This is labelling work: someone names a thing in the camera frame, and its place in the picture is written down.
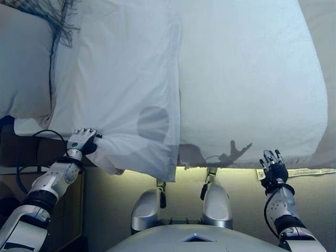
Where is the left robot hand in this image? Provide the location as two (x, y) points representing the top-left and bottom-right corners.
(66, 127), (103, 156)

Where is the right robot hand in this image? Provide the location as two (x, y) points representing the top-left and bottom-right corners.
(259, 149), (289, 185)

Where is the white duvet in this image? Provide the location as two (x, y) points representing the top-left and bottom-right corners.
(49, 0), (182, 184)

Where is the printed white floor mat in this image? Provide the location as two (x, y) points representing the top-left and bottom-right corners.
(255, 167), (328, 182)

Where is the wooden nightstand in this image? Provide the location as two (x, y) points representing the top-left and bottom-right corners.
(0, 166), (85, 252)

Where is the silver right robot leg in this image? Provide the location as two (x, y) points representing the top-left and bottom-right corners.
(200, 166), (235, 229)

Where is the silver robot leg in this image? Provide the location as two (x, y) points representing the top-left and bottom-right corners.
(200, 166), (235, 229)
(130, 177), (168, 235)

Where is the large beige pillow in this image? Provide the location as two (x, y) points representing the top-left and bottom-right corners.
(0, 4), (56, 119)

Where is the silver left robot leg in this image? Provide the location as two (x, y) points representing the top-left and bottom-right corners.
(130, 177), (168, 235)

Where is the cream waffle knit blanket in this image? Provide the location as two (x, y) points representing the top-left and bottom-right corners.
(177, 0), (329, 169)

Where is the grey robot torso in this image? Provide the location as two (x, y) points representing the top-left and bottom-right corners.
(108, 224), (290, 252)

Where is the woven fringed cushion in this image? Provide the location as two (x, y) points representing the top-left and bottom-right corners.
(41, 0), (82, 89)

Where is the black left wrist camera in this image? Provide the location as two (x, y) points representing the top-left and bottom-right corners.
(81, 136), (98, 156)

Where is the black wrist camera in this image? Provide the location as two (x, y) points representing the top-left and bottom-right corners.
(81, 136), (98, 156)
(260, 175), (277, 190)

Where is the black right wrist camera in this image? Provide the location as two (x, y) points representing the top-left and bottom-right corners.
(260, 175), (277, 190)

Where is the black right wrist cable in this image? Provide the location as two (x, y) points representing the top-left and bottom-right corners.
(263, 183), (282, 239)

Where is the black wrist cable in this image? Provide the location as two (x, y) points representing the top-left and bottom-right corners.
(15, 129), (67, 195)
(263, 183), (282, 239)

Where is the brown upholstered bed frame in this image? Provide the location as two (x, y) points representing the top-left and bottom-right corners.
(0, 114), (208, 170)

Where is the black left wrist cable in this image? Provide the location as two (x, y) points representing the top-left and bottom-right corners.
(15, 129), (67, 195)

